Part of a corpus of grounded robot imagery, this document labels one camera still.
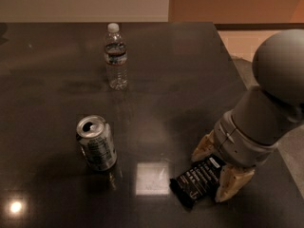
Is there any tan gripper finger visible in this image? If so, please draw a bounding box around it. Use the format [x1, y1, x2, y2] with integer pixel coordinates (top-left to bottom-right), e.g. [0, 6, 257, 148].
[215, 165, 255, 202]
[191, 131, 219, 162]

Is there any black rxbar chocolate wrapper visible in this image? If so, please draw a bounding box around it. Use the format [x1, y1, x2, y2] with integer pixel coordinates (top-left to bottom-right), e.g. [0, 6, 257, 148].
[170, 154, 226, 208]

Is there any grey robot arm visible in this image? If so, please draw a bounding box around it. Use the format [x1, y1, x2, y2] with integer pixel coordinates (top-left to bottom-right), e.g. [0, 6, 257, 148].
[192, 29, 304, 202]

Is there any clear plastic water bottle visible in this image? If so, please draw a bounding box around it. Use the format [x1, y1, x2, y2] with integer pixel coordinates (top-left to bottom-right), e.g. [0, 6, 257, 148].
[104, 23, 128, 90]

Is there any silver soda can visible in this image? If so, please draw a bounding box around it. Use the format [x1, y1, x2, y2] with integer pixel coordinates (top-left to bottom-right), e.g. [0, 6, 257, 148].
[76, 115, 117, 172]

